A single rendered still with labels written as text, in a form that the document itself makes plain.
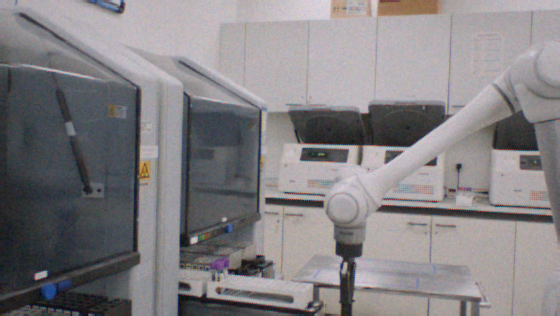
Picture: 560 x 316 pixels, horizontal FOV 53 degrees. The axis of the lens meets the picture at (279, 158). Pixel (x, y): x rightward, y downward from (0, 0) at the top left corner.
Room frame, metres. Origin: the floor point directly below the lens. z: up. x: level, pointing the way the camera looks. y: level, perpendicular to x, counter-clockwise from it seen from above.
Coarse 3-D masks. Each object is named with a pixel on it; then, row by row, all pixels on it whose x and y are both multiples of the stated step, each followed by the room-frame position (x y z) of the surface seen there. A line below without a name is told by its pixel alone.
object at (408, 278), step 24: (312, 264) 2.10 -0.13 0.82; (336, 264) 2.11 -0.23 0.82; (360, 264) 2.12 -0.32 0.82; (384, 264) 2.13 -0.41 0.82; (408, 264) 2.15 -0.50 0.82; (432, 264) 2.16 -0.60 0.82; (336, 288) 1.82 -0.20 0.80; (360, 288) 1.80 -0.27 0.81; (384, 288) 1.78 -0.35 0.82; (408, 288) 1.79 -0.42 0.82; (432, 288) 1.79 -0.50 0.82; (456, 288) 1.80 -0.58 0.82; (480, 288) 1.97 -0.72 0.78
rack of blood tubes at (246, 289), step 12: (228, 276) 1.71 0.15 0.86; (240, 276) 1.70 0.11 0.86; (228, 288) 1.69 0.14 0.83; (240, 288) 1.59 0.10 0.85; (252, 288) 1.58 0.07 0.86; (264, 288) 1.57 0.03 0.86; (276, 288) 1.57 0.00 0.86; (288, 288) 1.58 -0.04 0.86; (300, 288) 1.58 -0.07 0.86; (312, 288) 1.61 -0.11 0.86; (240, 300) 1.59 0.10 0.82; (252, 300) 1.58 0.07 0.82; (264, 300) 1.57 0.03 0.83; (276, 300) 1.65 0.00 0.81; (288, 300) 1.65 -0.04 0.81; (300, 300) 1.54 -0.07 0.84; (312, 300) 1.62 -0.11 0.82
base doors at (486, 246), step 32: (288, 224) 4.00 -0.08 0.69; (384, 224) 3.78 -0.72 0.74; (448, 224) 3.66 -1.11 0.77; (480, 224) 3.60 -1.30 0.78; (512, 224) 3.54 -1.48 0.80; (544, 224) 3.48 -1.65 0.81; (288, 256) 4.00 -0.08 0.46; (384, 256) 3.78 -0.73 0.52; (416, 256) 3.71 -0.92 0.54; (448, 256) 3.66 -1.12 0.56; (480, 256) 3.60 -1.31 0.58; (512, 256) 3.54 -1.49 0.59; (544, 256) 3.48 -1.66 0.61; (320, 288) 3.92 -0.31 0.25
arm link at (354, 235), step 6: (366, 222) 1.54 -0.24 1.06; (336, 228) 1.53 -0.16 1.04; (342, 228) 1.51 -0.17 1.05; (348, 228) 1.51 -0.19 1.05; (354, 228) 1.51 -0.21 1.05; (360, 228) 1.51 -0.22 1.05; (366, 228) 1.54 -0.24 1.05; (336, 234) 1.53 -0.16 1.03; (342, 234) 1.51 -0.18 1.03; (348, 234) 1.51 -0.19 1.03; (354, 234) 1.51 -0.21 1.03; (360, 234) 1.51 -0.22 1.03; (342, 240) 1.51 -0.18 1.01; (348, 240) 1.51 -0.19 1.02; (354, 240) 1.51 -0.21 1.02; (360, 240) 1.51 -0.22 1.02
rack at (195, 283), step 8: (184, 272) 1.73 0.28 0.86; (192, 272) 1.73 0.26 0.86; (200, 272) 1.73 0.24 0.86; (208, 272) 1.73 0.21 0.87; (184, 280) 1.65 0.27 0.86; (192, 280) 1.64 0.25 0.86; (200, 280) 1.64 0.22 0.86; (184, 288) 1.75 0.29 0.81; (192, 288) 1.64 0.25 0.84; (200, 288) 1.64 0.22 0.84; (200, 296) 1.64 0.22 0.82
